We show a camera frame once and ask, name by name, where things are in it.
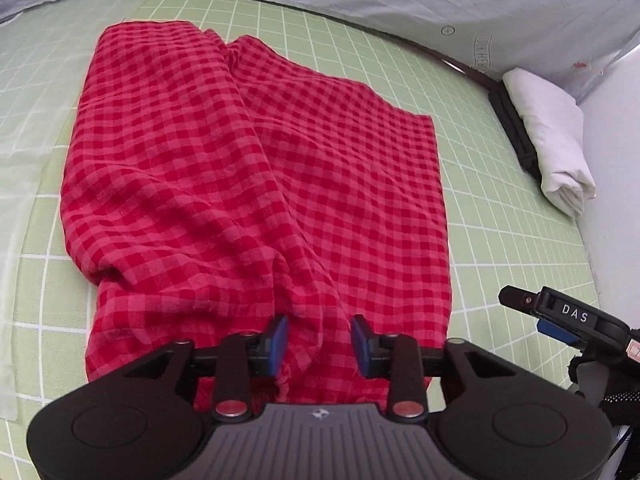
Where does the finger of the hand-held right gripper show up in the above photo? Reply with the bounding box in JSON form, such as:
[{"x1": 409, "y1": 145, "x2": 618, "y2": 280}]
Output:
[
  {"x1": 499, "y1": 285, "x2": 546, "y2": 317},
  {"x1": 536, "y1": 317, "x2": 586, "y2": 347}
]

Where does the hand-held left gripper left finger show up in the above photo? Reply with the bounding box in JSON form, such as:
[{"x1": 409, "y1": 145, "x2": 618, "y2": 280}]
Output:
[{"x1": 117, "y1": 315, "x2": 291, "y2": 424}]

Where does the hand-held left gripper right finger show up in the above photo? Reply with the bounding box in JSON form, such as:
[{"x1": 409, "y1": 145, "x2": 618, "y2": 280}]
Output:
[{"x1": 350, "y1": 314, "x2": 522, "y2": 424}]

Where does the red checked cloth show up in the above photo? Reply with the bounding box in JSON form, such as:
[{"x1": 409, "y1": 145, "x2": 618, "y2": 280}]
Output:
[{"x1": 60, "y1": 21, "x2": 453, "y2": 413}]

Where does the green grid mat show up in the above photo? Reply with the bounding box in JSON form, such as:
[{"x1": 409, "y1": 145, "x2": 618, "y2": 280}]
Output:
[{"x1": 0, "y1": 0, "x2": 602, "y2": 480}]

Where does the black folded cloth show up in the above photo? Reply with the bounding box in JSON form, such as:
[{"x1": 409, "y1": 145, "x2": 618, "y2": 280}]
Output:
[{"x1": 487, "y1": 82, "x2": 544, "y2": 184}]

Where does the white folded cloth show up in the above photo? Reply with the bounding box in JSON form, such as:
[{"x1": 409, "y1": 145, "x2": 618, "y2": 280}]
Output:
[{"x1": 502, "y1": 67, "x2": 597, "y2": 219}]

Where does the translucent white sheet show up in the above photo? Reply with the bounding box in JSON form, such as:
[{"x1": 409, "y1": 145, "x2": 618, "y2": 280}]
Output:
[{"x1": 0, "y1": 124, "x2": 45, "y2": 422}]

